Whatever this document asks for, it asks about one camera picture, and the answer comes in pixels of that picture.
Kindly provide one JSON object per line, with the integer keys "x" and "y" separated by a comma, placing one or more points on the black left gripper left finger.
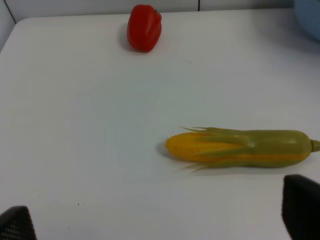
{"x": 16, "y": 224}

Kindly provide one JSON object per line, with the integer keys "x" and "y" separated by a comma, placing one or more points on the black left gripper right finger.
{"x": 301, "y": 207}

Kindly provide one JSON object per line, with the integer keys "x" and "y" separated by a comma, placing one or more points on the light blue bowl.
{"x": 308, "y": 16}

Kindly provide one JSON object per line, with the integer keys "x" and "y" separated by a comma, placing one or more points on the yellow corn cob green husk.
{"x": 215, "y": 148}

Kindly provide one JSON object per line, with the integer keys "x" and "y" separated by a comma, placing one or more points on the red bell pepper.
{"x": 144, "y": 28}

